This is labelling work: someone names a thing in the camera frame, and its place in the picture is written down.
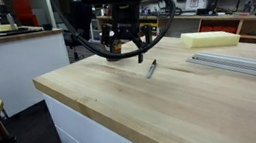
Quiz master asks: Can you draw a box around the yellow foam pad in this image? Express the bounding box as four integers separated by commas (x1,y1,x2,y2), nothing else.
0,22,14,33

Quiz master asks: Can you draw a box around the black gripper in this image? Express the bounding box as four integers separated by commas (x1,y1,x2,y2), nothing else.
95,0,155,69

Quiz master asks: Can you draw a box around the brown paper coffee cup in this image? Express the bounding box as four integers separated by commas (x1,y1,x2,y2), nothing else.
103,38,126,63

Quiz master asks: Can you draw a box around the aluminium extrusion rail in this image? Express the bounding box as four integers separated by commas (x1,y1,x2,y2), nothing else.
184,42,256,97

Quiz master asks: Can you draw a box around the yellow black tool case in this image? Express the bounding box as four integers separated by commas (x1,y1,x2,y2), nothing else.
142,20,160,34

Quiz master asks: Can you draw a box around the black office chair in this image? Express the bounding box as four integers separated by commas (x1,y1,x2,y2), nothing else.
59,0,100,63

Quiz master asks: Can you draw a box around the white counter with wood top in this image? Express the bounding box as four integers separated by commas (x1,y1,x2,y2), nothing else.
0,25,77,119

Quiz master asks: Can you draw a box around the red storage bin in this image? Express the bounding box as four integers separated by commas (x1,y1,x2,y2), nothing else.
198,20,240,39

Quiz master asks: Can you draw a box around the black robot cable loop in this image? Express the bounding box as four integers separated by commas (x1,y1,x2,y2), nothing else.
48,0,184,69

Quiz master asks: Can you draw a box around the wooden shelving workbench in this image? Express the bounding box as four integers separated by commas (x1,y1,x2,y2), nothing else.
96,0,256,72

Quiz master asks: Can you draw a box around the white table drawer base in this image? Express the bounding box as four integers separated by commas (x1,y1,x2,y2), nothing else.
41,78,156,143

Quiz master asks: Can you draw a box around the grey marker pen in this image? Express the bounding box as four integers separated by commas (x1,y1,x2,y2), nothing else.
143,58,160,80

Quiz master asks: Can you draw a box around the pale yellow foam block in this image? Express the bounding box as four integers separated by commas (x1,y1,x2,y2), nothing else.
178,25,242,54

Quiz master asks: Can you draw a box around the red cabinet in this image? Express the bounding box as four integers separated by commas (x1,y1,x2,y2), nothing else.
11,0,41,30

